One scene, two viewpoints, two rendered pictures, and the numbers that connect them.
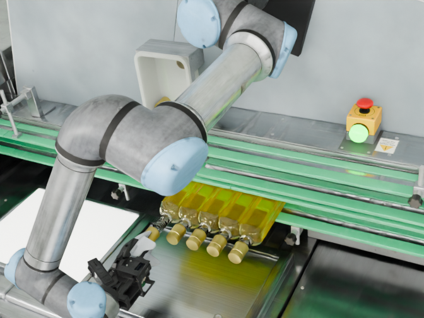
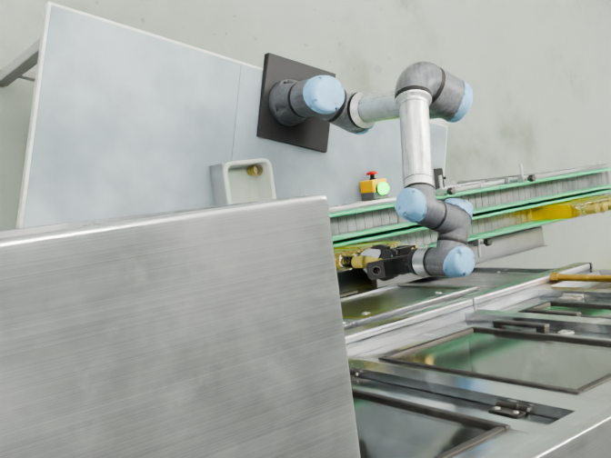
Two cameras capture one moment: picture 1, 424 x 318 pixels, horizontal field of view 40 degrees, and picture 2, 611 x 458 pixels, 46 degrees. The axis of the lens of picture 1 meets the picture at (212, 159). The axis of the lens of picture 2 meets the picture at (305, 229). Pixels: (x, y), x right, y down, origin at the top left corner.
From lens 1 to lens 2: 2.27 m
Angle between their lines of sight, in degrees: 70
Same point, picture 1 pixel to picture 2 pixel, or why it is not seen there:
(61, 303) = (455, 208)
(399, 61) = (374, 145)
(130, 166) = (457, 88)
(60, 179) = (425, 110)
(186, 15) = (322, 87)
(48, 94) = not seen: hidden behind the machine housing
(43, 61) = not seen: hidden behind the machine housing
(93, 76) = not seen: hidden behind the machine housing
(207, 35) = (338, 99)
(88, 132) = (434, 71)
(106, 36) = (163, 173)
